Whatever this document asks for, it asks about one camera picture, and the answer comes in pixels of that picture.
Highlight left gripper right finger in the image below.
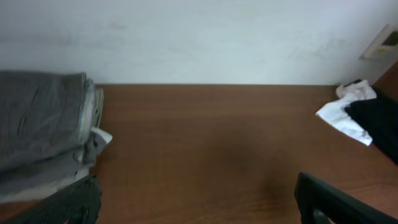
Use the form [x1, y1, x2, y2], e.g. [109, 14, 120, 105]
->
[294, 172, 397, 224]

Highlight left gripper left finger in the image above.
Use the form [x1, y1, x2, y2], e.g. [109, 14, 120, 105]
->
[2, 175, 102, 224]

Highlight grey shorts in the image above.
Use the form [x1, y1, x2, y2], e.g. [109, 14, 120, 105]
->
[0, 70, 113, 197]

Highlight folded khaki shorts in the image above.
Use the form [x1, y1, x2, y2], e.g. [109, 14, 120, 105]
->
[1, 89, 113, 203]

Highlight white cloth garment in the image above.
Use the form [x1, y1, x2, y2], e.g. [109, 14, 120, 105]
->
[315, 80, 377, 146]

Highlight black garment with white stripes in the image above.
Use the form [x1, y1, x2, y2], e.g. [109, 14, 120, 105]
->
[345, 87, 397, 164]

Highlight beige wall box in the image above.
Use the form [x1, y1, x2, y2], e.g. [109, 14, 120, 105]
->
[360, 24, 397, 60]

